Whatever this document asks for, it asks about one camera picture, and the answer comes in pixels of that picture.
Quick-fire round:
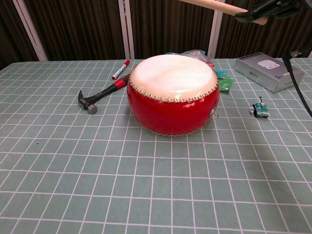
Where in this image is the red drum with white skin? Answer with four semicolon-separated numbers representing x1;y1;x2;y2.
126;54;219;137

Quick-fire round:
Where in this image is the small green packet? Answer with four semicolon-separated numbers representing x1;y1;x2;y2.
217;77;234;93

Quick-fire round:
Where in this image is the small green toy car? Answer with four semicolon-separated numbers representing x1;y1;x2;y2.
250;97;271;119

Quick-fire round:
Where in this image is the silver product box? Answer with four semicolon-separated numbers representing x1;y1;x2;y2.
234;51;305;94

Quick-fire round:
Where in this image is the white partition frame post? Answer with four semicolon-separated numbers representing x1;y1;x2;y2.
12;0;48;61
208;0;226;59
117;0;135;60

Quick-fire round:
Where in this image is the teal clear snack bag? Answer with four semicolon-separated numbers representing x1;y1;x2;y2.
165;49;228;80

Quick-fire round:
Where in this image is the green grid tablecloth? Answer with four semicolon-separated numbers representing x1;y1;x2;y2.
0;58;312;234

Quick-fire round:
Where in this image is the black red claw hammer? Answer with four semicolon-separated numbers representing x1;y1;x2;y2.
78;74;131;115

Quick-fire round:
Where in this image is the red white marker pen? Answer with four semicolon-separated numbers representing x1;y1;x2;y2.
111;59;131;81

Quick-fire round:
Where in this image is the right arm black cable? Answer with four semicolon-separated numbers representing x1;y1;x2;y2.
282;45;312;117

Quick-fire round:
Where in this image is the light wooden drumstick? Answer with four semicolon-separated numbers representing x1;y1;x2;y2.
177;0;268;26

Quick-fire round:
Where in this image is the dark ribbed partition panel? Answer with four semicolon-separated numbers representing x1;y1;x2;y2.
23;0;129;61
215;0;312;59
128;0;216;60
0;0;39;70

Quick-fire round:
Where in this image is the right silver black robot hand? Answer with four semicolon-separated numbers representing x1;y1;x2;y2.
235;0;303;24

